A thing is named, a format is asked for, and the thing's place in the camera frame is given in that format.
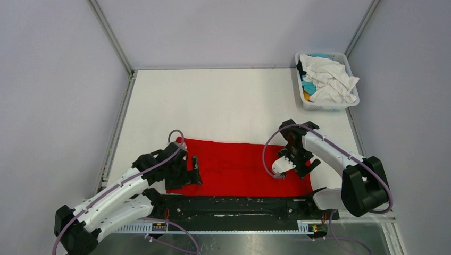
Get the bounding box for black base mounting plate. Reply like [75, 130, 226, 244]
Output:
[149, 194, 339, 227]

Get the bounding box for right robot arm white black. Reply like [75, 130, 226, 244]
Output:
[271, 120, 393, 219]

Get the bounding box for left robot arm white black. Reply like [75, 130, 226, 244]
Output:
[52, 142, 188, 254]

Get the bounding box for red t shirt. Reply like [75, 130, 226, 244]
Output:
[166, 139, 313, 197]

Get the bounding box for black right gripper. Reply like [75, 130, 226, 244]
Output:
[277, 143, 322, 180]

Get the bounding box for white plastic laundry basket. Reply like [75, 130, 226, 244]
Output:
[295, 52, 360, 111]

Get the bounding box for teal garment in basket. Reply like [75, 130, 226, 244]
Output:
[301, 54, 331, 95]

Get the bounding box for black garment in basket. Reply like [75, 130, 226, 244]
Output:
[296, 60, 306, 79]

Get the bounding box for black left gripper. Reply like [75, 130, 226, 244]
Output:
[166, 156, 202, 189]

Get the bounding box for white t shirt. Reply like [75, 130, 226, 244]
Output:
[299, 54, 359, 104]

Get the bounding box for white slotted cable duct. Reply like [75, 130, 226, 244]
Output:
[113, 220, 328, 235]

